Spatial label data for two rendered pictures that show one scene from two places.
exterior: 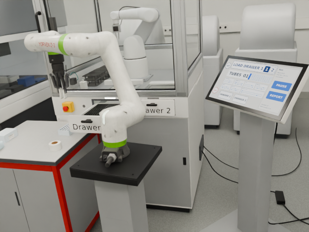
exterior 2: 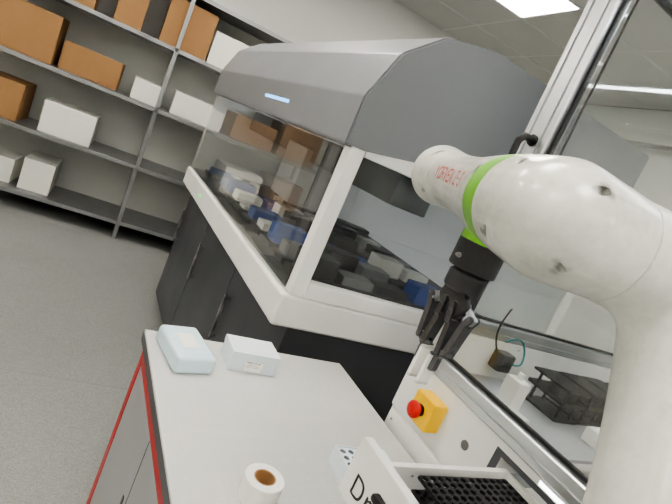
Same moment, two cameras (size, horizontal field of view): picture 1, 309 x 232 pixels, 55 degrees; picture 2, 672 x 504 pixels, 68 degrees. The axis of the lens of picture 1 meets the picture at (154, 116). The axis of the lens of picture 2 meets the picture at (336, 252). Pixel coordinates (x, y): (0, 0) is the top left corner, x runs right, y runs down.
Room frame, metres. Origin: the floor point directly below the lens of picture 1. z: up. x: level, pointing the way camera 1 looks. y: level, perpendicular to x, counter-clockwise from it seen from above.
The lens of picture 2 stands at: (1.06, 0.13, 1.34)
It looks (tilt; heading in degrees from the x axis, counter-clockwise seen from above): 11 degrees down; 43
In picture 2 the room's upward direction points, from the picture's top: 23 degrees clockwise
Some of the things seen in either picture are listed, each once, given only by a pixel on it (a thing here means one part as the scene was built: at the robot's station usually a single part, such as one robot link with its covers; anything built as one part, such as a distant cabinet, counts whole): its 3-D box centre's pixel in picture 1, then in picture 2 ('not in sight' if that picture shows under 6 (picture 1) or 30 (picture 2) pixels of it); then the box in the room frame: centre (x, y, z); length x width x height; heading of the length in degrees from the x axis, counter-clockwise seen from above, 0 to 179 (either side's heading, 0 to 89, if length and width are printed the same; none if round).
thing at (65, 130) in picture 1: (68, 129); (365, 469); (1.88, 0.59, 0.78); 0.12 x 0.08 x 0.04; 161
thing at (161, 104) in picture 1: (153, 107); not in sight; (1.91, 0.00, 0.87); 0.29 x 0.02 x 0.11; 74
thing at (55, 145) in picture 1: (55, 145); (260, 487); (1.63, 0.61, 0.78); 0.07 x 0.07 x 0.04
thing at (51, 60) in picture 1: (56, 58); (477, 260); (1.92, 0.59, 1.26); 0.12 x 0.09 x 0.06; 166
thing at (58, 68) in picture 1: (58, 69); (459, 294); (1.91, 0.59, 1.18); 0.08 x 0.07 x 0.09; 76
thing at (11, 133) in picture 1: (6, 135); (250, 355); (1.85, 1.00, 0.79); 0.13 x 0.09 x 0.05; 163
